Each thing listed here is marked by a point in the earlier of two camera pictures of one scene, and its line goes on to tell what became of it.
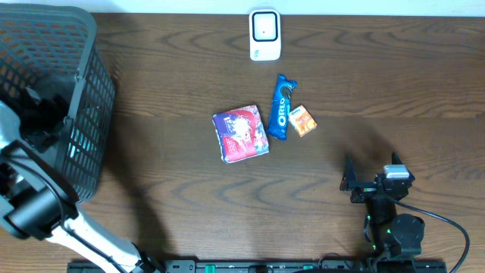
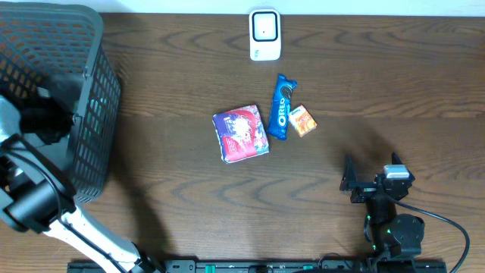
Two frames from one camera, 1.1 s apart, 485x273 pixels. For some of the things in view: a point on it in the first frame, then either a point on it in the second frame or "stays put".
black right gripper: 364,190 stays put
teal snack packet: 79,141 → 95,114
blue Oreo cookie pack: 280,106 stays put
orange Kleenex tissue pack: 301,120 stays put
